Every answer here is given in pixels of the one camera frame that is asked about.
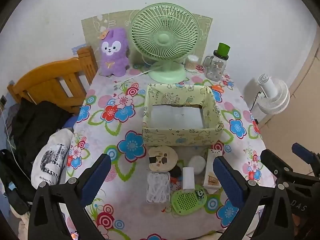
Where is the white card box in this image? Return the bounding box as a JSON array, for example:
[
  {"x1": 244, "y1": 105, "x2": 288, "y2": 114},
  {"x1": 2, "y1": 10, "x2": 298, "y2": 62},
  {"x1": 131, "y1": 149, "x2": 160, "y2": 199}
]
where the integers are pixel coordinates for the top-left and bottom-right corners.
[{"x1": 203, "y1": 148, "x2": 223, "y2": 189}]

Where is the beige panda pouch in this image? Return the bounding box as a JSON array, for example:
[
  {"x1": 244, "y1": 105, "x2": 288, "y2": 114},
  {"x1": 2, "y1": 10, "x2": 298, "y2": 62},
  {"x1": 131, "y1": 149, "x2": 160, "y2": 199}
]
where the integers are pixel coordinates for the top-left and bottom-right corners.
[{"x1": 148, "y1": 145, "x2": 179, "y2": 172}]

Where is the clear box of white clips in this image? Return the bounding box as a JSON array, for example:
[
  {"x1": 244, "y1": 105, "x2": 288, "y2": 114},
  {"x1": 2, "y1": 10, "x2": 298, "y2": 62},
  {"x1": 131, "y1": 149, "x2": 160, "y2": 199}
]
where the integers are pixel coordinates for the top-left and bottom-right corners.
[{"x1": 146, "y1": 171, "x2": 171, "y2": 205}]

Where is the floral tablecloth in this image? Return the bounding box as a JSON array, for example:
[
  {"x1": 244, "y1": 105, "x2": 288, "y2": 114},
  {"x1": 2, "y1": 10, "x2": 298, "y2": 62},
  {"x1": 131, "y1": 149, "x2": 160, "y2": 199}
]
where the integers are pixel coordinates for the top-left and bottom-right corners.
[{"x1": 65, "y1": 62, "x2": 275, "y2": 240}]

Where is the green panda speaker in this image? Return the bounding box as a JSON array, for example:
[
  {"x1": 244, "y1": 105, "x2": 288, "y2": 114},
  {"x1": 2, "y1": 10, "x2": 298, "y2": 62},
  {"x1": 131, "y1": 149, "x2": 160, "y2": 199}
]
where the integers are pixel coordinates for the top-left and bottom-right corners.
[{"x1": 171, "y1": 185, "x2": 207, "y2": 215}]

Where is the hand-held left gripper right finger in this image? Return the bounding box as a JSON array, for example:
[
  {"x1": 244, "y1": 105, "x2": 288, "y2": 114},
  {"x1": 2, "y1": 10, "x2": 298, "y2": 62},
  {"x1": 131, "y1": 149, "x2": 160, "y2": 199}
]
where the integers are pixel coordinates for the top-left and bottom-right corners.
[{"x1": 212, "y1": 156, "x2": 295, "y2": 240}]

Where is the white charger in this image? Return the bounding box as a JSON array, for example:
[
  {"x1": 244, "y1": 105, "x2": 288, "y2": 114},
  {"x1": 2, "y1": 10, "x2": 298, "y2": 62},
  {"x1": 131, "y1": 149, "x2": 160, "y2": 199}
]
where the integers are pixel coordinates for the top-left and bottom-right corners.
[{"x1": 182, "y1": 167, "x2": 195, "y2": 190}]

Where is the blue cloth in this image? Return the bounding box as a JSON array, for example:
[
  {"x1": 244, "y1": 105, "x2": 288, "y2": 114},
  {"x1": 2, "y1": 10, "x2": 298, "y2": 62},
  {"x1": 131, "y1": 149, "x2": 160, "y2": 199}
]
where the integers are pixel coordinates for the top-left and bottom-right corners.
[{"x1": 62, "y1": 116, "x2": 77, "y2": 130}]

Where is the black fan cable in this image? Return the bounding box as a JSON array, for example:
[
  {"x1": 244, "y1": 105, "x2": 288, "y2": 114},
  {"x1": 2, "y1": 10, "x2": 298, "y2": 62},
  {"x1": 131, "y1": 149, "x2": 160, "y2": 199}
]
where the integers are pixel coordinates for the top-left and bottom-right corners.
[{"x1": 249, "y1": 91, "x2": 263, "y2": 111}]

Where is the glass jar mug green lid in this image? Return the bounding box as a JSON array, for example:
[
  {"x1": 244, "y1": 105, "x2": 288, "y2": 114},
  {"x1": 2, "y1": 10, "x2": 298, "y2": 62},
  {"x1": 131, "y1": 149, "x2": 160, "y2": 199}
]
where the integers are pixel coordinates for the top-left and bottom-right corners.
[{"x1": 203, "y1": 43, "x2": 231, "y2": 82}]

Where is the green desk fan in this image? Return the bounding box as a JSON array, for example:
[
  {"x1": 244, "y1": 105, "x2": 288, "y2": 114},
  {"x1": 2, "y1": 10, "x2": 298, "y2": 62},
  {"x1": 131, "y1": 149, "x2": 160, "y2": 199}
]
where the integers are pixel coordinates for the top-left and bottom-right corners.
[{"x1": 131, "y1": 3, "x2": 200, "y2": 83}]

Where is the black clothing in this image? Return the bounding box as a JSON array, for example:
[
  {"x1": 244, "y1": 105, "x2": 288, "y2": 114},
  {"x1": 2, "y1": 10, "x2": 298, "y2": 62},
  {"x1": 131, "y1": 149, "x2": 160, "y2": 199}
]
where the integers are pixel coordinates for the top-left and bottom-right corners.
[{"x1": 11, "y1": 97, "x2": 73, "y2": 155}]

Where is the purple plush toy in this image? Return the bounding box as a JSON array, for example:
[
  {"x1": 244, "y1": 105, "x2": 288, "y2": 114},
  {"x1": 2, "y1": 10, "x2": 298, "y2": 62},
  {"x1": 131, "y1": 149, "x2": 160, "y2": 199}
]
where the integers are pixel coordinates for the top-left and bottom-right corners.
[{"x1": 99, "y1": 28, "x2": 130, "y2": 77}]

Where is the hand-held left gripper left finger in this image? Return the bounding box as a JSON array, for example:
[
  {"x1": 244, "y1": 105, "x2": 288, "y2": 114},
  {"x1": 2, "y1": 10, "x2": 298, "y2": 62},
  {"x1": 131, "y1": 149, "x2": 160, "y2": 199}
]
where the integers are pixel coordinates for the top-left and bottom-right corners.
[{"x1": 28, "y1": 153, "x2": 112, "y2": 240}]

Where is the white fan cable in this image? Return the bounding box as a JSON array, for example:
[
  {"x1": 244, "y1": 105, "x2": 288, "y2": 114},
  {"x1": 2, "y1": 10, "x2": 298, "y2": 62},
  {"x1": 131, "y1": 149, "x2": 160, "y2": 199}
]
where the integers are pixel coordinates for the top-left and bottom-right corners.
[{"x1": 124, "y1": 65, "x2": 160, "y2": 83}]

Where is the yellow printed storage box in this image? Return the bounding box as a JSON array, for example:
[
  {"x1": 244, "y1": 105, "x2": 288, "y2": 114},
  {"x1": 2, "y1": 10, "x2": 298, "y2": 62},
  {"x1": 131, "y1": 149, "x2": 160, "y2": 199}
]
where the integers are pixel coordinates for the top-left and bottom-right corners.
[{"x1": 142, "y1": 84, "x2": 224, "y2": 147}]

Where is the green printed wall paper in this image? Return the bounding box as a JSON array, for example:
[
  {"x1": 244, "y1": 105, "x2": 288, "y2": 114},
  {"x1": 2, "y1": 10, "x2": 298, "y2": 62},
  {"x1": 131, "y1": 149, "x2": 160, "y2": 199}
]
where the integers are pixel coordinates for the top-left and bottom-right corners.
[{"x1": 81, "y1": 9, "x2": 213, "y2": 63}]

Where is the white floor fan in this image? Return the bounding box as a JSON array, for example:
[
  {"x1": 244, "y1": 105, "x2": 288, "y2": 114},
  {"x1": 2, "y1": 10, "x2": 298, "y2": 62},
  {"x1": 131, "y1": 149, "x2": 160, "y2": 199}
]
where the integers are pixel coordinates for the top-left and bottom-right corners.
[{"x1": 257, "y1": 74, "x2": 290, "y2": 115}]

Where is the cotton swab container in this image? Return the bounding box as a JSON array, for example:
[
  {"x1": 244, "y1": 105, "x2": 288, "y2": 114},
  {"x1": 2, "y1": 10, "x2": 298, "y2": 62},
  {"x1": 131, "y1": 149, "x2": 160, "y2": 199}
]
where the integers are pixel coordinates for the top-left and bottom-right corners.
[{"x1": 184, "y1": 54, "x2": 199, "y2": 71}]

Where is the white printed tote bag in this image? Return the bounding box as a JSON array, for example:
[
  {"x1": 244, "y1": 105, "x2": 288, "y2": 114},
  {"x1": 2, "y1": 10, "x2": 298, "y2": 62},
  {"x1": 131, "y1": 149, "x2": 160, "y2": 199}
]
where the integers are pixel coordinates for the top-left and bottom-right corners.
[{"x1": 31, "y1": 128, "x2": 74, "y2": 188}]

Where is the wooden chair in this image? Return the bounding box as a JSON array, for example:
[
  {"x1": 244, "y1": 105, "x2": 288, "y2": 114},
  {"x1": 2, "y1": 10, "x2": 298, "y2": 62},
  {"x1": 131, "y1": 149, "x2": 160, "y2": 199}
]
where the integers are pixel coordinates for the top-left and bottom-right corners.
[{"x1": 7, "y1": 46, "x2": 98, "y2": 115}]

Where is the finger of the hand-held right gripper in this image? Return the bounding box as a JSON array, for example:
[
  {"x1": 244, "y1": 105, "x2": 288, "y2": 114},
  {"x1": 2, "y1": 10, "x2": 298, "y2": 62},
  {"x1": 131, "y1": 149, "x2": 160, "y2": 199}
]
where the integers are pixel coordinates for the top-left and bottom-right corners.
[
  {"x1": 260, "y1": 149, "x2": 320, "y2": 188},
  {"x1": 292, "y1": 142, "x2": 320, "y2": 174}
]

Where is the black bag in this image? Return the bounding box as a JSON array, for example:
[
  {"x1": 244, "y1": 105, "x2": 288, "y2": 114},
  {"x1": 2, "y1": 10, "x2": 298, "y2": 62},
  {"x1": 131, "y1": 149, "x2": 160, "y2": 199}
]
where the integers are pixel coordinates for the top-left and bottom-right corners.
[{"x1": 0, "y1": 149, "x2": 38, "y2": 215}]

